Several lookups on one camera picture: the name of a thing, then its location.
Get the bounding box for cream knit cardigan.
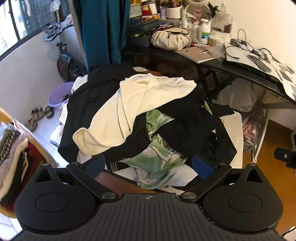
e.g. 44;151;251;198
72;73;197;156

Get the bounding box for wooden basket of clothes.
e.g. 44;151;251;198
1;109;57;218

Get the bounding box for green floral garment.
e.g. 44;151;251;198
125;101;213;190

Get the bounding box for brown sandals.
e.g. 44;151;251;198
25;106;54;132

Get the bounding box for purple plastic basin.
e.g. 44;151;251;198
48;82;74;108

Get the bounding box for white plastic bag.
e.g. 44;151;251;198
217;79;257;112

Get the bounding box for black desk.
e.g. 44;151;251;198
121;46;295;108

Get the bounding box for exercise bike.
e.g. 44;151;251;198
42;21;87;82

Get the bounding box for grey notebook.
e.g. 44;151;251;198
176;46;223;63

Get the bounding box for beige handbag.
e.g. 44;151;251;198
151;28;192;51

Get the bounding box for white supplement bottle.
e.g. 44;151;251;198
198;19;211;45

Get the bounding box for teal curtain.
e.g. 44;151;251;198
72;0;130;69

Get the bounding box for round white mirror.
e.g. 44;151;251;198
183;0;212;22

